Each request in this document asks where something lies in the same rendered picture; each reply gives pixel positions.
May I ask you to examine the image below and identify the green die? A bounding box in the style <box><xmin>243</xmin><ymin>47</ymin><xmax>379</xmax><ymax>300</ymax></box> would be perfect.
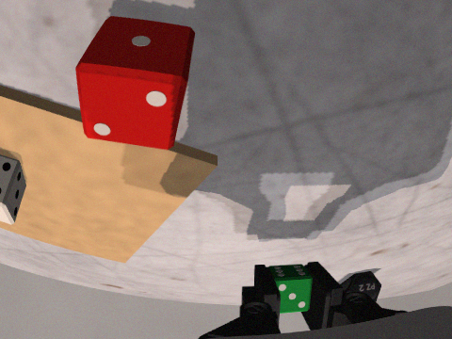
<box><xmin>269</xmin><ymin>264</ymin><xmax>313</xmax><ymax>314</ymax></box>

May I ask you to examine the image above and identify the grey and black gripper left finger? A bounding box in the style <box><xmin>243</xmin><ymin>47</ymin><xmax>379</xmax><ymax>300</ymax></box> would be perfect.
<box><xmin>199</xmin><ymin>265</ymin><xmax>281</xmax><ymax>339</ymax></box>

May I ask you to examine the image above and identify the white die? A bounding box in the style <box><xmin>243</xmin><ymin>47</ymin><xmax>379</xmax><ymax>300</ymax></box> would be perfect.
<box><xmin>0</xmin><ymin>154</ymin><xmax>26</xmax><ymax>225</ymax></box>

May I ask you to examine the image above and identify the red die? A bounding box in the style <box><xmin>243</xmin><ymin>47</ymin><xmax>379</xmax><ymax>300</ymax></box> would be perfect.
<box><xmin>75</xmin><ymin>16</ymin><xmax>195</xmax><ymax>150</ymax></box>

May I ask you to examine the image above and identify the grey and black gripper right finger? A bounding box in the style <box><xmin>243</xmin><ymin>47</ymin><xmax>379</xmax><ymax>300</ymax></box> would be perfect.
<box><xmin>301</xmin><ymin>262</ymin><xmax>407</xmax><ymax>331</ymax></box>

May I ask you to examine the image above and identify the tan mat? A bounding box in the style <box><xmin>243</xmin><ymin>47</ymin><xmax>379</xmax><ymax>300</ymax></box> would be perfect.
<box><xmin>0</xmin><ymin>85</ymin><xmax>218</xmax><ymax>263</ymax></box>

